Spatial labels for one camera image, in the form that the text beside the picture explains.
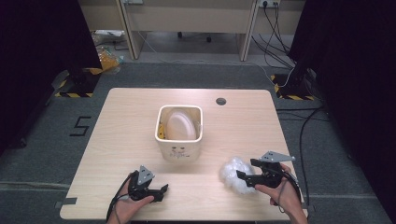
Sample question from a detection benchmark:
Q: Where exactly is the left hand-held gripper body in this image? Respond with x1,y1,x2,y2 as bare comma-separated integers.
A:
127,164,159,203

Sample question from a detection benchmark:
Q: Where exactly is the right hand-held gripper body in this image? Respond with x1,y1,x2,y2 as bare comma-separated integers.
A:
257,150,297,189

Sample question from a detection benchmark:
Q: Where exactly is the white plastic bag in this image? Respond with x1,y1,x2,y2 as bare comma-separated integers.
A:
219,156,258,196

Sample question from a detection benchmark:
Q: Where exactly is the cream square waste bin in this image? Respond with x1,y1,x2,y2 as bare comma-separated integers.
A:
154,104,205,163

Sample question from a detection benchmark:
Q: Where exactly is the person's left hand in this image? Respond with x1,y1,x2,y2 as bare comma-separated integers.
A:
116,181,156,219

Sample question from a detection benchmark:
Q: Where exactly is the person's right hand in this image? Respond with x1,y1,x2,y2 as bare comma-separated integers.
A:
254,163,303,217

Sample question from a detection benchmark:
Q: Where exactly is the white disposable plate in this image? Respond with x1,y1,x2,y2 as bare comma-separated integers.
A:
165,111,198,141

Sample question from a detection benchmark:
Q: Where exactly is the grey tape strip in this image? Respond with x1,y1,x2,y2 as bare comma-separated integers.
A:
54,197,78,209

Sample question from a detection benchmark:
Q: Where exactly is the black stand base striped tape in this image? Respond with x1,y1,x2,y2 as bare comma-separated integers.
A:
53,67,103,99
270,72,316,102

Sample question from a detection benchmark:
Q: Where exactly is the black curtain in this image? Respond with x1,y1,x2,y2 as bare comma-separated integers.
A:
0,0,103,155
288,0,396,223

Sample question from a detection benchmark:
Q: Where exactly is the white power strip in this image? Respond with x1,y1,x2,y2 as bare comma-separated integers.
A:
257,0,282,8

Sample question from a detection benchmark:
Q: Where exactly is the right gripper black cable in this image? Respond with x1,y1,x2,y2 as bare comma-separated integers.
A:
276,169,304,215

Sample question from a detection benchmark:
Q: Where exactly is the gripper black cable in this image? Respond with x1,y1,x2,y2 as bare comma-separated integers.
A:
276,169,304,215
106,172,138,224

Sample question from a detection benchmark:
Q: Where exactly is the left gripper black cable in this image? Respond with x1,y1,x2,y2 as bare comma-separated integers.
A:
106,172,138,224

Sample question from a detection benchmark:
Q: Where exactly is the black floor cable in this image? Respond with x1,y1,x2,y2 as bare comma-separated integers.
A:
276,105,329,202

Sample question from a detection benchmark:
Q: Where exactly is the bundle of black cables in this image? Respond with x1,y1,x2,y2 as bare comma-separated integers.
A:
250,2,297,70

